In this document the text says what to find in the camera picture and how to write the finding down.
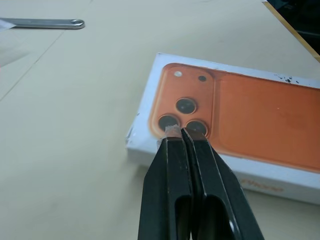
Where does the white orange phone box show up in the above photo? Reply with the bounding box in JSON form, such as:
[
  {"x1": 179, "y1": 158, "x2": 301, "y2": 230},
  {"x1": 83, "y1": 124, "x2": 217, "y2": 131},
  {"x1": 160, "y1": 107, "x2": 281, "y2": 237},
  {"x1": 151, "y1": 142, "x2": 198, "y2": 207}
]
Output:
[{"x1": 124, "y1": 52, "x2": 320, "y2": 206}]

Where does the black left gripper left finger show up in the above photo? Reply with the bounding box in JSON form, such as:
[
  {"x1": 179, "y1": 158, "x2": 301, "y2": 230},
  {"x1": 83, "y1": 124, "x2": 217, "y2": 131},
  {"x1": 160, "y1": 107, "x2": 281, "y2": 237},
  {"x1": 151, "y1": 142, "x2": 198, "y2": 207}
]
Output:
[{"x1": 137, "y1": 136, "x2": 195, "y2": 240}]

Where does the clear tape scrap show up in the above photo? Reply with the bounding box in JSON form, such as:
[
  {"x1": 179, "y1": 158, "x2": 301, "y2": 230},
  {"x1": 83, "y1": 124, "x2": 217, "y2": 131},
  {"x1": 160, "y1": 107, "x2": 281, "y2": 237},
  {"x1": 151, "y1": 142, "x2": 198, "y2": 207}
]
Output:
[{"x1": 155, "y1": 124, "x2": 184, "y2": 149}]

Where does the silver metal flat bar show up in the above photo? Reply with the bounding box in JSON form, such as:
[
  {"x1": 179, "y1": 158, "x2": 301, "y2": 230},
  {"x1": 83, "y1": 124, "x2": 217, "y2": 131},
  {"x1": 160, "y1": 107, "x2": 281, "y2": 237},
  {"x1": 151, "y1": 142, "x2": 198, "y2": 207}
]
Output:
[{"x1": 0, "y1": 17, "x2": 86, "y2": 31}]

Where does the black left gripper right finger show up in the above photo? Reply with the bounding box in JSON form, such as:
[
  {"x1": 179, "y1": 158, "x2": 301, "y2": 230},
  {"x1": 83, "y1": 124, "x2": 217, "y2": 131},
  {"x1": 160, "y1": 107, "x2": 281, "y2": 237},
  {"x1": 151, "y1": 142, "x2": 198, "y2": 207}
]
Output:
[{"x1": 180, "y1": 127, "x2": 266, "y2": 240}]

